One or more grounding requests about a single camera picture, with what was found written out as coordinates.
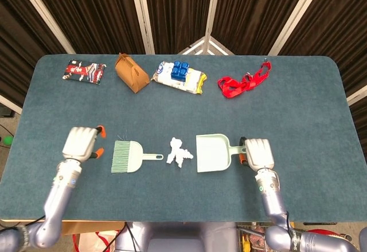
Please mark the white paper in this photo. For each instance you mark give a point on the white paper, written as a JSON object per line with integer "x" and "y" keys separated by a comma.
{"x": 176, "y": 154}

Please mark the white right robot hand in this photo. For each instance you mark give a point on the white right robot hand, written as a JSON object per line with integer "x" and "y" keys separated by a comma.
{"x": 259, "y": 153}

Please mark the white tissue pack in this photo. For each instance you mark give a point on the white tissue pack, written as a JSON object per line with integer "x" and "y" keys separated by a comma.
{"x": 189, "y": 84}

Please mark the mint green dustpan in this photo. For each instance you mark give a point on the mint green dustpan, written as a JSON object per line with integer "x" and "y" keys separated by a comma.
{"x": 212, "y": 154}

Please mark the silver robot torso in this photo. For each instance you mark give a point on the silver robot torso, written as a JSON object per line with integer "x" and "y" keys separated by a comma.
{"x": 175, "y": 240}

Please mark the brown pleated screen panel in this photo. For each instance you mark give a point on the brown pleated screen panel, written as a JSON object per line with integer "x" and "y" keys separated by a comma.
{"x": 252, "y": 11}
{"x": 177, "y": 8}
{"x": 338, "y": 28}
{"x": 17, "y": 34}
{"x": 94, "y": 11}

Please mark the blue building block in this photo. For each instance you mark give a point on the blue building block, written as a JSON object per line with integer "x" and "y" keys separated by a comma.
{"x": 179, "y": 72}

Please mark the dark red snack packet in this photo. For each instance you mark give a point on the dark red snack packet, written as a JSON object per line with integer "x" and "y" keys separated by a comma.
{"x": 83, "y": 72}

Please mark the brown paper gift box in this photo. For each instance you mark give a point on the brown paper gift box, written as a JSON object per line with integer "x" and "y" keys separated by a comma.
{"x": 130, "y": 74}

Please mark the brown cardboard box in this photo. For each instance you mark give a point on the brown cardboard box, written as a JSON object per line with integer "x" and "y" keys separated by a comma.
{"x": 94, "y": 226}

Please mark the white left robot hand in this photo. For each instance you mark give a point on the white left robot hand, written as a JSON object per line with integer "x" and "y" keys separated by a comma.
{"x": 78, "y": 143}

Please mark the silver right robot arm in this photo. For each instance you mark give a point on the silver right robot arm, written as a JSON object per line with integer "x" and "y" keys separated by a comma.
{"x": 272, "y": 197}

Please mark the mint green hand broom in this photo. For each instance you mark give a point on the mint green hand broom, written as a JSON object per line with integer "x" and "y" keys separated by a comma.
{"x": 130, "y": 157}

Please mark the white screen bottom rail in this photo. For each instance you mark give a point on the white screen bottom rail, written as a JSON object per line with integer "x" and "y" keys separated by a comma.
{"x": 220, "y": 47}

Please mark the red plastic item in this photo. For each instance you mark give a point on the red plastic item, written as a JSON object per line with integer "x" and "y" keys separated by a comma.
{"x": 324, "y": 232}

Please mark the white screen frame post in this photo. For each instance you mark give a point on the white screen frame post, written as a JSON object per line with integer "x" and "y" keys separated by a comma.
{"x": 357, "y": 97}
{"x": 10, "y": 104}
{"x": 48, "y": 13}
{"x": 294, "y": 13}
{"x": 213, "y": 5}
{"x": 142, "y": 13}

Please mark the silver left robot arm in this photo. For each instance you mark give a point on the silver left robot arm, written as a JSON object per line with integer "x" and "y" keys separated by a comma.
{"x": 57, "y": 194}

